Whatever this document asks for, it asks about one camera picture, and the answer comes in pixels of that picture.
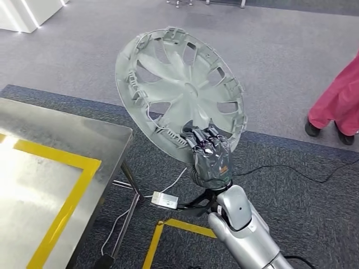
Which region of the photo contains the yellow floor tape outline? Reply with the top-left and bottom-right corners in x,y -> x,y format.
142,218 -> 217,269

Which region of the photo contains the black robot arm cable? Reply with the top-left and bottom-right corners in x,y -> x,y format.
283,255 -> 317,269

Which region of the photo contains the black robot left wrist mount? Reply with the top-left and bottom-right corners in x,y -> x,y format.
93,253 -> 115,269

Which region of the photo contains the black right wrist camera bracket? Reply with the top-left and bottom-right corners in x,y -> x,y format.
177,189 -> 218,218

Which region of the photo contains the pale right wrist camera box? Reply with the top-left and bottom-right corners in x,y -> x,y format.
150,191 -> 179,211

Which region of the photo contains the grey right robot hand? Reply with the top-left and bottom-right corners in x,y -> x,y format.
181,125 -> 234,191

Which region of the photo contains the person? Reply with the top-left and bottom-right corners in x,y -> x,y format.
305,51 -> 359,146

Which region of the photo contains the white platform with light strips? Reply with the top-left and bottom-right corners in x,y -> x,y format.
0,0 -> 70,34

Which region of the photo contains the long black floor cable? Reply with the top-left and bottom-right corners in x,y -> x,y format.
232,159 -> 359,184

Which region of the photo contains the white power strip cable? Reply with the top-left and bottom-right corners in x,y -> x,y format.
101,167 -> 188,257

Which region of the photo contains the stainless steel workbench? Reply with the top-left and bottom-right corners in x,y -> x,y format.
0,97 -> 146,269

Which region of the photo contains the grey plastic wheel cover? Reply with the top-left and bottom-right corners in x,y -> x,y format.
115,26 -> 248,165

